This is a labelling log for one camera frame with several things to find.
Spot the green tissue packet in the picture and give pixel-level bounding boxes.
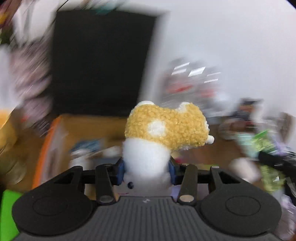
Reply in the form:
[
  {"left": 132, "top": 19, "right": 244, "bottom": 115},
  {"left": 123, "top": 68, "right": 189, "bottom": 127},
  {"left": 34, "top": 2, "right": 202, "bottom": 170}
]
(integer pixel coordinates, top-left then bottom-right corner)
[{"left": 251, "top": 130, "right": 285, "bottom": 194}]

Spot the white plastic bottle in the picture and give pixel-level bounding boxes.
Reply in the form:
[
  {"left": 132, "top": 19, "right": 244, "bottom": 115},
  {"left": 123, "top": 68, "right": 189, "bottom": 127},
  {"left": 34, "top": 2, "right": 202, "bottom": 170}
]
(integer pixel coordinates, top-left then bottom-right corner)
[{"left": 229, "top": 157, "right": 261, "bottom": 183}]

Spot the yellow white plush toy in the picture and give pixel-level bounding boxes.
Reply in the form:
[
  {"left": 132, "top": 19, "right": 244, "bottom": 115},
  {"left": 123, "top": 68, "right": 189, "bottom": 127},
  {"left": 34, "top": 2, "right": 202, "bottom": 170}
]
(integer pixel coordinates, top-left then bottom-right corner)
[{"left": 114, "top": 101, "right": 214, "bottom": 196}]

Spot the white handheld device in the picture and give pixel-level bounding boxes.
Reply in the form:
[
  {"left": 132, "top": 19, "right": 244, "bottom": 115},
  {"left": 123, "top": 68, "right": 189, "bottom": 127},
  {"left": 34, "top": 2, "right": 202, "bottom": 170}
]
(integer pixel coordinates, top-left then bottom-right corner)
[{"left": 68, "top": 149, "right": 94, "bottom": 170}]

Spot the blue white packet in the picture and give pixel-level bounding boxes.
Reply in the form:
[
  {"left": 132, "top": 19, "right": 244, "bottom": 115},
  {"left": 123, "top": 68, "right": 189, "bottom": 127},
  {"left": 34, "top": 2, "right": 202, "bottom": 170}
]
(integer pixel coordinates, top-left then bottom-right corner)
[{"left": 71, "top": 139, "right": 104, "bottom": 153}]

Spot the red cardboard tray box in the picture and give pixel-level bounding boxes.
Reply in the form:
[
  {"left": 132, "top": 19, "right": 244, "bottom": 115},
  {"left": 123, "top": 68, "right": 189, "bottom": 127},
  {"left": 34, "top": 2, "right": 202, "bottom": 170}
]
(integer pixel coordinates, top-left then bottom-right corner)
[{"left": 32, "top": 114, "right": 126, "bottom": 189}]

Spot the yellow mug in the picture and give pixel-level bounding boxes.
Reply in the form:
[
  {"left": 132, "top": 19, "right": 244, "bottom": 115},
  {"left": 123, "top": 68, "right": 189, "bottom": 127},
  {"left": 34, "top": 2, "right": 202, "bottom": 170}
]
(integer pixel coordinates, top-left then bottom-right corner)
[{"left": 1, "top": 109, "right": 18, "bottom": 154}]

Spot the green hard case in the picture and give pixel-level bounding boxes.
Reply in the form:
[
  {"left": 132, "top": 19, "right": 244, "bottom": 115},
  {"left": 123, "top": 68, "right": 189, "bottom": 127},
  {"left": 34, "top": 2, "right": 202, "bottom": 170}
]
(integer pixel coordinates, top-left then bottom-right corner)
[{"left": 0, "top": 189, "right": 22, "bottom": 241}]

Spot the black paper bag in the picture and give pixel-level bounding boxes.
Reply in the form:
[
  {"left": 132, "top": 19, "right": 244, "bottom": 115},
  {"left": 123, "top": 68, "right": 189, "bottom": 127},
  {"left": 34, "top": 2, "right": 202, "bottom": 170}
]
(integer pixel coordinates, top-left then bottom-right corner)
[{"left": 50, "top": 9, "right": 160, "bottom": 116}]

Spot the purple textured vase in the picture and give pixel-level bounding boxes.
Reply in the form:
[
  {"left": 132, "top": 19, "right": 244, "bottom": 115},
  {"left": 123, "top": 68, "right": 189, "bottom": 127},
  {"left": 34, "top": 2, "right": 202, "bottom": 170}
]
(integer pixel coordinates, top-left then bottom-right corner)
[{"left": 10, "top": 39, "right": 53, "bottom": 132}]

